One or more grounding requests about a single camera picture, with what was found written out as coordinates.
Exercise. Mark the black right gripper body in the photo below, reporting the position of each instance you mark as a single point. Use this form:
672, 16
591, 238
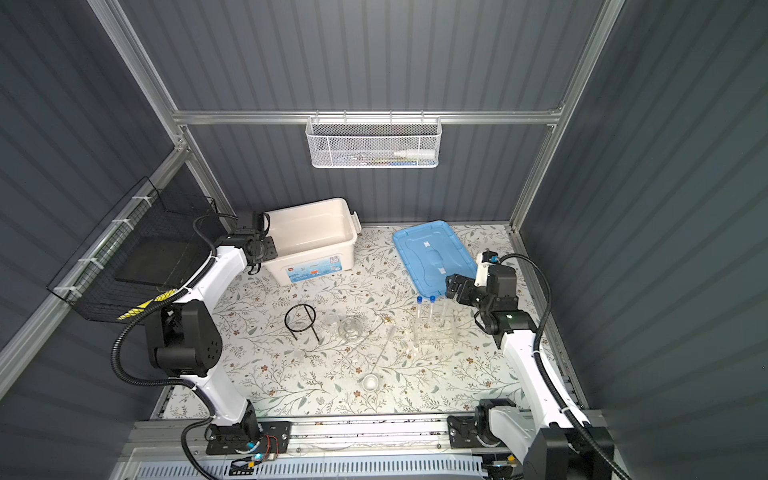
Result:
472, 294

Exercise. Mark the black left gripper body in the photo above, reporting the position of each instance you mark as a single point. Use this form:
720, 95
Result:
268, 249

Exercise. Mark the white plastic storage box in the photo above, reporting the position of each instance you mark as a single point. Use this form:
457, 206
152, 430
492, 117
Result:
312, 240

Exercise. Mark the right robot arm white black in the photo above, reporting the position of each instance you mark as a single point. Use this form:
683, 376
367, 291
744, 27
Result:
528, 372

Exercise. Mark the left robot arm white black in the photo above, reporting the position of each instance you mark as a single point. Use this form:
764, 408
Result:
183, 340

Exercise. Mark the clear plastic tube rack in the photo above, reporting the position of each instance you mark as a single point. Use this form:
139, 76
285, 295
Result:
435, 338

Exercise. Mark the blue plastic box lid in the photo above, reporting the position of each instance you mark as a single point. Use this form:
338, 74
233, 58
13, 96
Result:
430, 253

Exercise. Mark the yellow black striped tape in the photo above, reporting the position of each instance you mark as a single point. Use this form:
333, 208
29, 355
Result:
142, 307

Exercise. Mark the white bottle in basket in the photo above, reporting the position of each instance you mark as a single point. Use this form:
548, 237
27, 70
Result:
417, 155

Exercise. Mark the black wire wall basket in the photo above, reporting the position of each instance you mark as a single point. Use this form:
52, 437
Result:
146, 249

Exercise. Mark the white wire mesh basket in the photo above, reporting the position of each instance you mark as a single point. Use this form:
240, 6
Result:
362, 145

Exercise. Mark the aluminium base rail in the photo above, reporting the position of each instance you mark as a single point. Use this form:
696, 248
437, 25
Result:
391, 446

